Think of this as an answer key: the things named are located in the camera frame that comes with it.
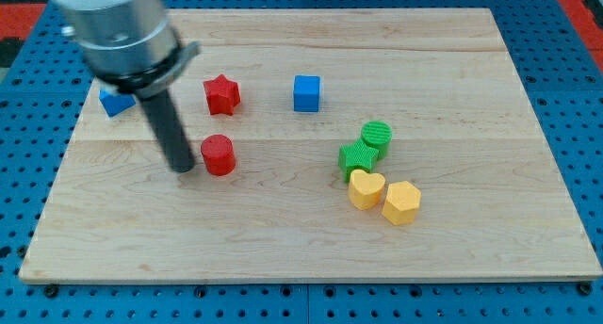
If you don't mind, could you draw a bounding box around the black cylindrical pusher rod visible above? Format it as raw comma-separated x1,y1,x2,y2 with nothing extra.
138,89,195,173

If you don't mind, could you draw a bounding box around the red cylinder block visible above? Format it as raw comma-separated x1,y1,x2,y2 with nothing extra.
200,134,236,176

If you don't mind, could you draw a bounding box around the green cylinder block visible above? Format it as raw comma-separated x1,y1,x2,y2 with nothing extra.
361,121,393,161

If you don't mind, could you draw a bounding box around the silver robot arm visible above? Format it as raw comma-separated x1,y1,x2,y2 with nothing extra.
51,0,201,172

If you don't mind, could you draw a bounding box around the blue cube block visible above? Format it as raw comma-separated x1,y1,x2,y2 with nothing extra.
293,75,321,112

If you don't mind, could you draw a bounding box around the blue angular block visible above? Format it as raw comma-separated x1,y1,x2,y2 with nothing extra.
99,89,136,118

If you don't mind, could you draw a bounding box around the red star block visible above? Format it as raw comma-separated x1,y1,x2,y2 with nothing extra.
204,73,241,116

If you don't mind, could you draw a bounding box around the wooden board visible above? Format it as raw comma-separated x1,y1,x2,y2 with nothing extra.
19,8,602,284

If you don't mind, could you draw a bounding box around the green star block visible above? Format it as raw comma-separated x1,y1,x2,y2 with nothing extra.
338,139,379,183

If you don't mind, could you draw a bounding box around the yellow heart block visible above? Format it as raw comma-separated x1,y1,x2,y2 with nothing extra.
348,170,386,210

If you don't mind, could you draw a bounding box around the yellow hexagon block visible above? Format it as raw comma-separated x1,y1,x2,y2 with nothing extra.
382,181,422,225

